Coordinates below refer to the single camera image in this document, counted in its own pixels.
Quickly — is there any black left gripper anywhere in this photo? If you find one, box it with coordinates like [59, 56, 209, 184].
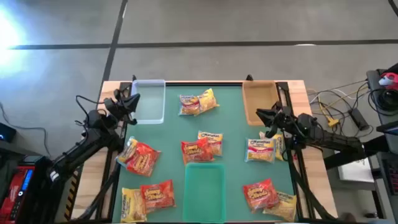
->
[104, 92, 141, 126]

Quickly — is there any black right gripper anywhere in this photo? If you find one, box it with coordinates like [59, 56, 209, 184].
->
[255, 104, 299, 138]

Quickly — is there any red Savory Noodle pack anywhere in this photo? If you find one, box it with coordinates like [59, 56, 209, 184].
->
[140, 179, 177, 213]
[125, 142, 162, 177]
[180, 138, 216, 165]
[242, 178, 280, 213]

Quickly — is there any clear plastic bin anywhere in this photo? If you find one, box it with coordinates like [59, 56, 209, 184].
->
[130, 79, 167, 125]

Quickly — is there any tan wooden bin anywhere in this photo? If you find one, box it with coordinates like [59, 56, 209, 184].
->
[241, 80, 280, 127]

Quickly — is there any green table mat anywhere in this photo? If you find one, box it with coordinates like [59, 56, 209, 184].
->
[111, 85, 299, 223]

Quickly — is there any black cart leg bar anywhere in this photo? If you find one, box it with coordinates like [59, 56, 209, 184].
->
[323, 136, 398, 170]

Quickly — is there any black power strip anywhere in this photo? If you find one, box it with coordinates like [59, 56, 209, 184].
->
[347, 108, 371, 131]

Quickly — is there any green plastic bin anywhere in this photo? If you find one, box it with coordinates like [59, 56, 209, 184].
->
[182, 162, 226, 224]

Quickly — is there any white board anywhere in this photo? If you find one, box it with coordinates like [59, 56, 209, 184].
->
[337, 157, 376, 191]

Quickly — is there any yellow-black hazard strip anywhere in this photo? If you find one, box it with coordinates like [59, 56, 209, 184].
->
[63, 172, 81, 222]

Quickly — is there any grey cart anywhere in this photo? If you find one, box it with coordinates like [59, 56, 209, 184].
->
[366, 62, 398, 224]

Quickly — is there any black laptop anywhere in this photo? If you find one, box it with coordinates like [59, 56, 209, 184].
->
[376, 123, 398, 138]

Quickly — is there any small black device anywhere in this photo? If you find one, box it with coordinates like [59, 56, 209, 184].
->
[0, 122, 17, 144]

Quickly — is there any red and white object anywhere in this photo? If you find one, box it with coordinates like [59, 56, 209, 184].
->
[378, 72, 398, 91]

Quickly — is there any dark keypad panel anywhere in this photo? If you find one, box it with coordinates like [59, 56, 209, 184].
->
[381, 152, 398, 195]

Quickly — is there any black crate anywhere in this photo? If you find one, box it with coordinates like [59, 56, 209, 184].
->
[30, 157, 70, 224]

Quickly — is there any red equipment case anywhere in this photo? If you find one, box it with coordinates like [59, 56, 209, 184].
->
[0, 164, 35, 224]

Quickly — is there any yellow cable with connector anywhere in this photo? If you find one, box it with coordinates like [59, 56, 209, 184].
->
[317, 88, 369, 128]

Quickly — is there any black aluminium frame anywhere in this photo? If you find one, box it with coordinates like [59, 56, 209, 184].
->
[70, 74, 339, 223]

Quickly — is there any coiled black cable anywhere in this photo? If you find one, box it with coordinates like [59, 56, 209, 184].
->
[368, 88, 398, 113]

